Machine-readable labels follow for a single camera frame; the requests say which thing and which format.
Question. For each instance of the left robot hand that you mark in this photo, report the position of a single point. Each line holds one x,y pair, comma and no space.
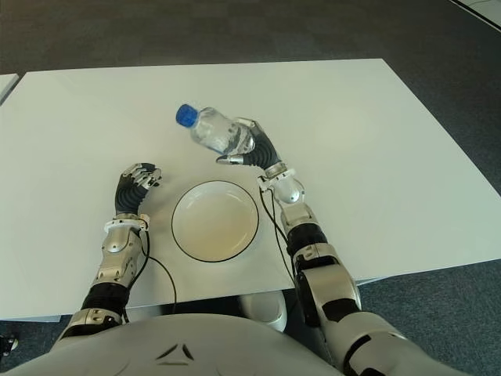
129,194

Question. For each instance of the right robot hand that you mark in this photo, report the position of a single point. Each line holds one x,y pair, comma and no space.
266,152

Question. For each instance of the clear water bottle blue cap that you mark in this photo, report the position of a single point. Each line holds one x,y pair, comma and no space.
213,131

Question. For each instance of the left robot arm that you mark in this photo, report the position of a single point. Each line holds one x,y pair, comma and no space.
115,254

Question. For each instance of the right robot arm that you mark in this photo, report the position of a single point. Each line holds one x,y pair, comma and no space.
313,250

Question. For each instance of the white plate black rim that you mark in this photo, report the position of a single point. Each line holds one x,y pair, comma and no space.
214,221

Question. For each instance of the white round base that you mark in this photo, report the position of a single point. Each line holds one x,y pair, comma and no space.
266,309

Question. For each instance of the white side table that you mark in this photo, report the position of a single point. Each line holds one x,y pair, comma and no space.
8,86

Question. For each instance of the grey robot torso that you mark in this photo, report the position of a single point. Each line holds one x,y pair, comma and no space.
195,348

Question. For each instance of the black caster stand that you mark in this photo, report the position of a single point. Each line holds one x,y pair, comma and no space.
9,344

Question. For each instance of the white flat panel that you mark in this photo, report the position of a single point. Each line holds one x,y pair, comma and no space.
485,9

